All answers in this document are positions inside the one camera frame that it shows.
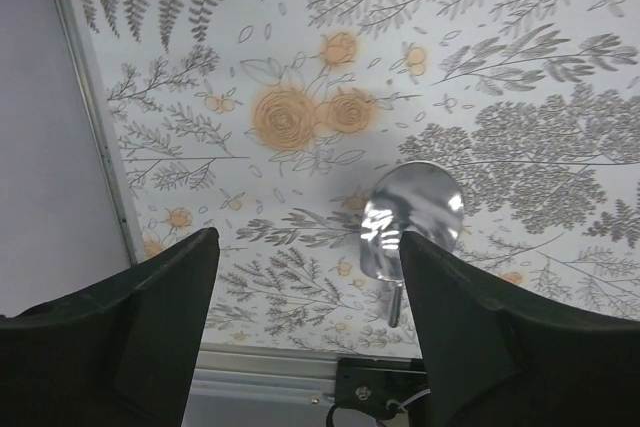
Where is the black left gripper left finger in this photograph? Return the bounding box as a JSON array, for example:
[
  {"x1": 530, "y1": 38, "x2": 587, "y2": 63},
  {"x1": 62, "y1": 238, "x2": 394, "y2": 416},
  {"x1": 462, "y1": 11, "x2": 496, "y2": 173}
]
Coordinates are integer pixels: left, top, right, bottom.
[{"x1": 1, "y1": 228, "x2": 220, "y2": 426}]

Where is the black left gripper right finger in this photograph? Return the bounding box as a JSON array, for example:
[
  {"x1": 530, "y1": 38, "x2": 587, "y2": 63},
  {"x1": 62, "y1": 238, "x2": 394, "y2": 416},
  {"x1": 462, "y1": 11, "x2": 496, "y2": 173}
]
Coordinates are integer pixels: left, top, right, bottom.
[{"x1": 400, "y1": 232, "x2": 639, "y2": 426}]

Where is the aluminium frame rail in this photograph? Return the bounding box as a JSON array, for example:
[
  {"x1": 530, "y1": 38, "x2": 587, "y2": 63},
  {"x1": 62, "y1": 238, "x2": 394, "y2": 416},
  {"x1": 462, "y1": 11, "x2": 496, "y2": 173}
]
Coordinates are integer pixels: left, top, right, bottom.
[{"x1": 189, "y1": 344, "x2": 426, "y2": 427}]

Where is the metal scoop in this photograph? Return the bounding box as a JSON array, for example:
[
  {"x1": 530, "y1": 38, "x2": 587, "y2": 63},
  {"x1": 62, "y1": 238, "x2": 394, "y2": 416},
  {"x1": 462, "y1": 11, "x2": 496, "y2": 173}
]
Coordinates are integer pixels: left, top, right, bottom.
[{"x1": 358, "y1": 161, "x2": 464, "y2": 328}]

